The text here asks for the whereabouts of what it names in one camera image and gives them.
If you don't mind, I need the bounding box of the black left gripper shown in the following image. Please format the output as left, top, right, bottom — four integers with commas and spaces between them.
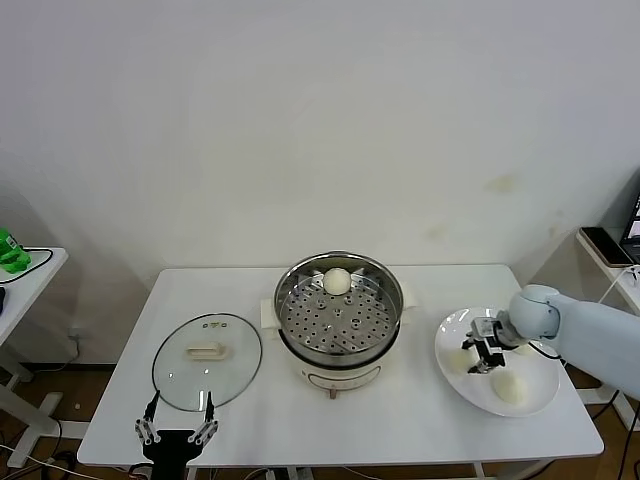
133, 391, 220, 480

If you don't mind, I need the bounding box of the green plastic object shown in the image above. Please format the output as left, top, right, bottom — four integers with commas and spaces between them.
0, 228, 32, 274

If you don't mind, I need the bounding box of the large white round plate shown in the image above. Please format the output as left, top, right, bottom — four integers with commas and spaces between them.
433, 306, 560, 417

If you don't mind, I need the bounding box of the perforated stainless steel steamer basket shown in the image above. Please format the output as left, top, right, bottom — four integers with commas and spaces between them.
273, 252, 404, 355

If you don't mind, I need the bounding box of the thin black looped cable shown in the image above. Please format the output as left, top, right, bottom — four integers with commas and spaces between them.
0, 246, 54, 286

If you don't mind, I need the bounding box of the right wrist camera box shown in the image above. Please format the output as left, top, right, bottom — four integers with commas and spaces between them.
471, 317, 499, 341

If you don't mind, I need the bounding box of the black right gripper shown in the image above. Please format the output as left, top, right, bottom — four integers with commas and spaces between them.
460, 337, 506, 376

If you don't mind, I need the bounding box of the black flat tablet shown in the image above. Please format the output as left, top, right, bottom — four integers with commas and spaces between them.
578, 227, 635, 269

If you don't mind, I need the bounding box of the white side table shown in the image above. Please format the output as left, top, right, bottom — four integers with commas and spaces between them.
574, 227, 640, 431
0, 247, 70, 469

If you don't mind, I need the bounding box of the white charging cable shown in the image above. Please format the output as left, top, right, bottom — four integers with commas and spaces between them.
562, 267, 639, 369

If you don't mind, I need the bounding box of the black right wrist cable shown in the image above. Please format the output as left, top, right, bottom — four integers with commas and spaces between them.
532, 338, 565, 362

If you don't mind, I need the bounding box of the round glass pot lid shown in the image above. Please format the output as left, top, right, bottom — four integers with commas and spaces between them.
151, 313, 264, 413

